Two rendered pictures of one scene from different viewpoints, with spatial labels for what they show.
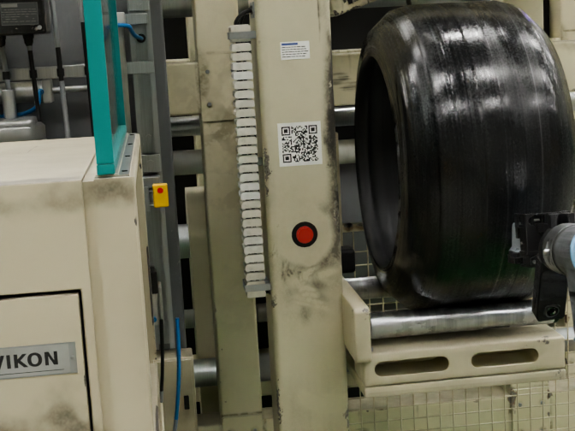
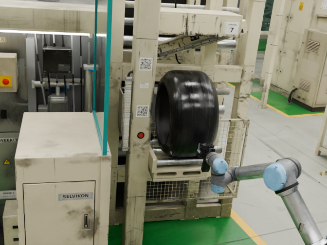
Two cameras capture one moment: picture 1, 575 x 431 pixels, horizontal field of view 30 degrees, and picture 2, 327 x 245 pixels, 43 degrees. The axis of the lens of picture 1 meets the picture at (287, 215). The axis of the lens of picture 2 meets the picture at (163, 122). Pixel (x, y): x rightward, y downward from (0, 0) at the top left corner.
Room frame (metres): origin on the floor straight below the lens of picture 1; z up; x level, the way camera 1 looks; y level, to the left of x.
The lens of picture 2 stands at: (-0.50, 0.20, 2.07)
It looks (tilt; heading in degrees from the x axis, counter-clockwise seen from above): 21 degrees down; 351
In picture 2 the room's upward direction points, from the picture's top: 5 degrees clockwise
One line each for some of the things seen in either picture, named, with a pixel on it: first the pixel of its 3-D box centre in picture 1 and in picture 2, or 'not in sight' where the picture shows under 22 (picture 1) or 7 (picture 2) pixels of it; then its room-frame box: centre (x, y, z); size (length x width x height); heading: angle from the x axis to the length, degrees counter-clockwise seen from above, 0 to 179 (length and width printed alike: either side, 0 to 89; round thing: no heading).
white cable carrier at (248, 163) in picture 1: (250, 162); (127, 113); (1.87, 0.06, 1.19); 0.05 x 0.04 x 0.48; 7
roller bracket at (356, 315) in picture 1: (343, 307); (148, 152); (1.94, -0.10, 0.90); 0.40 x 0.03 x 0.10; 7
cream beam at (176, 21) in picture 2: not in sight; (192, 22); (2.27, -0.36, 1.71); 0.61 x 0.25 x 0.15; 97
